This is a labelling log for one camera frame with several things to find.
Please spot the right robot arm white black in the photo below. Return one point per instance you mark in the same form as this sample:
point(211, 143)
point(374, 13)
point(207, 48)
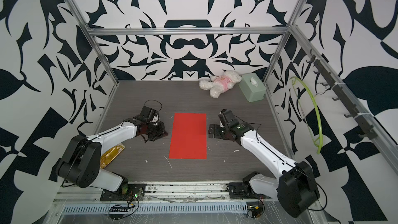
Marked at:
point(294, 184)

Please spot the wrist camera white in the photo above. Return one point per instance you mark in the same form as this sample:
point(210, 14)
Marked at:
point(227, 117)
point(149, 115)

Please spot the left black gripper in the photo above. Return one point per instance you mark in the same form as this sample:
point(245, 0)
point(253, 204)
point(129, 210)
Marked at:
point(163, 132)

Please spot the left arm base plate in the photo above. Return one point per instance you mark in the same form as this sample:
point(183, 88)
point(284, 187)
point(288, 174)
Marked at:
point(133, 190)

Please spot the black hook rail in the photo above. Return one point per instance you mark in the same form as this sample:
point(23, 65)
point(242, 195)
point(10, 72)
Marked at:
point(334, 83)

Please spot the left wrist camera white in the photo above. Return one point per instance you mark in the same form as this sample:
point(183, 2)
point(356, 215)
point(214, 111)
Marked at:
point(149, 115)

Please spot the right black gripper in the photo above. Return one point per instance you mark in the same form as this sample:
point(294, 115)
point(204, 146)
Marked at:
point(215, 134)

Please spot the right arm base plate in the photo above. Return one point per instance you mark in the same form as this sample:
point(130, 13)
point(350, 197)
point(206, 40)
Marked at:
point(243, 191)

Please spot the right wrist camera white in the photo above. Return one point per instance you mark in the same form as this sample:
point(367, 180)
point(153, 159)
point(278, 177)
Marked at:
point(227, 117)

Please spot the small black connector box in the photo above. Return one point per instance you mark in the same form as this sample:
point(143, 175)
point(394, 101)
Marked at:
point(254, 211)

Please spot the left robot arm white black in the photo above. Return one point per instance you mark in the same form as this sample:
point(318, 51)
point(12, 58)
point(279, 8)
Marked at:
point(81, 162)

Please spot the aluminium frame crossbar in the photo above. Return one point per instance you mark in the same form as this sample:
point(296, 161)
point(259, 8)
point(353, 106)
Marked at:
point(186, 31)

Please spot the green tissue box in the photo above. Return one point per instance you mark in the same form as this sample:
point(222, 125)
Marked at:
point(252, 87)

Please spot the yellow snack packet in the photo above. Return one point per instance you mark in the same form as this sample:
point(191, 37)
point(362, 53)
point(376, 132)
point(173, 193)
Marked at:
point(110, 155)

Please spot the white slotted cable duct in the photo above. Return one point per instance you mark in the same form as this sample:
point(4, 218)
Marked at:
point(161, 208)

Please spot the white plush teddy bear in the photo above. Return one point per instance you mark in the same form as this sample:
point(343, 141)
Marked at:
point(218, 85)

